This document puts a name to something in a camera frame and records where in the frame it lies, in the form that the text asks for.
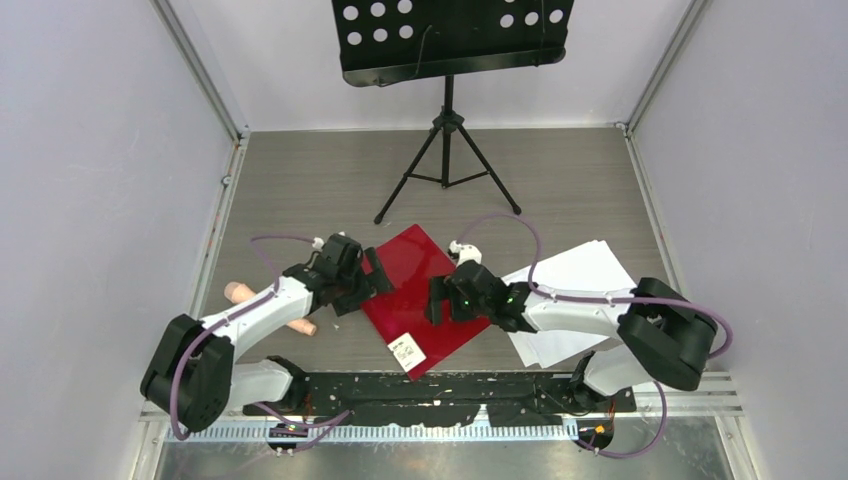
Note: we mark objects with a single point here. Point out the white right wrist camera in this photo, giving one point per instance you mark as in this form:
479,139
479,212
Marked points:
462,253

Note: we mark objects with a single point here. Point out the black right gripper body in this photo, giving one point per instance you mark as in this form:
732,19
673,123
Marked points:
462,308

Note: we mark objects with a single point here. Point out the white barcode label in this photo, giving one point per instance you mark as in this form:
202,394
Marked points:
406,352

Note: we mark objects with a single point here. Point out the aluminium frame rail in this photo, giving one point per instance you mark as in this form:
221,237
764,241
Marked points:
478,431

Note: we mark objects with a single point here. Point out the stack of white paper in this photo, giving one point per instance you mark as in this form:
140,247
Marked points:
591,266

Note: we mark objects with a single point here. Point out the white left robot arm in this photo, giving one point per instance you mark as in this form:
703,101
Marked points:
195,374

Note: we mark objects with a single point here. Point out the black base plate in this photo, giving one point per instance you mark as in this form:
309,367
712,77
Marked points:
441,399

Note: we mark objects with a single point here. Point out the black music stand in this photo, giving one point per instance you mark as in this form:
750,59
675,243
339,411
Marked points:
383,43

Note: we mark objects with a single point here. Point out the pink plastic cylinder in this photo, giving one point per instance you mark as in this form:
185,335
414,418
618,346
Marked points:
238,293

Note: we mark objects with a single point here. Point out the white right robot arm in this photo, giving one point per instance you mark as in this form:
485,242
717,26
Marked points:
662,336

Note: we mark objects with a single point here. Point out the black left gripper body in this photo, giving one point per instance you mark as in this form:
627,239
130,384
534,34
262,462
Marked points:
353,289

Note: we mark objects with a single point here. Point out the red plastic folder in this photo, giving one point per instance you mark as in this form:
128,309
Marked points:
410,259

